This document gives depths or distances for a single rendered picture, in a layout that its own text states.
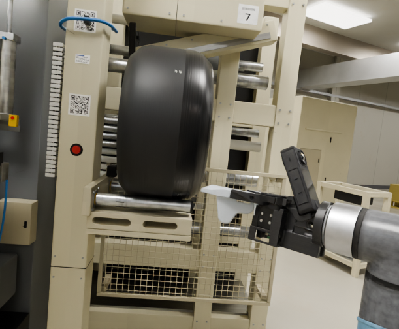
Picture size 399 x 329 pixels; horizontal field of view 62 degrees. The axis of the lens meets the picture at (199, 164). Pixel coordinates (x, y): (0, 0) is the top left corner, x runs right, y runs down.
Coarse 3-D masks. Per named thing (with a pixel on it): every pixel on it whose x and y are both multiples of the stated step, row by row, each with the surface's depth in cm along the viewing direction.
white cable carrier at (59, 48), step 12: (60, 48) 117; (60, 60) 117; (60, 72) 117; (60, 84) 120; (60, 96) 119; (60, 108) 120; (48, 120) 119; (48, 132) 119; (48, 144) 120; (48, 156) 120; (48, 168) 121
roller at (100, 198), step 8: (96, 200) 114; (104, 200) 114; (112, 200) 115; (120, 200) 115; (128, 200) 115; (136, 200) 116; (144, 200) 116; (152, 200) 116; (160, 200) 117; (168, 200) 117; (176, 200) 118; (184, 200) 118; (192, 200) 119; (136, 208) 117; (144, 208) 117; (152, 208) 117; (160, 208) 117; (168, 208) 117; (176, 208) 117; (184, 208) 117; (192, 208) 118
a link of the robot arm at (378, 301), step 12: (372, 276) 45; (372, 288) 45; (384, 288) 43; (396, 288) 43; (360, 300) 48; (372, 300) 45; (384, 300) 43; (396, 300) 43; (360, 312) 47; (372, 312) 45; (384, 312) 43; (396, 312) 43; (360, 324) 47; (372, 324) 44; (384, 324) 43; (396, 324) 43
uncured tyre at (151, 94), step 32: (128, 64) 109; (160, 64) 106; (192, 64) 108; (128, 96) 102; (160, 96) 101; (192, 96) 102; (128, 128) 101; (160, 128) 101; (192, 128) 102; (128, 160) 104; (160, 160) 104; (192, 160) 105; (128, 192) 117; (160, 192) 114; (192, 192) 116
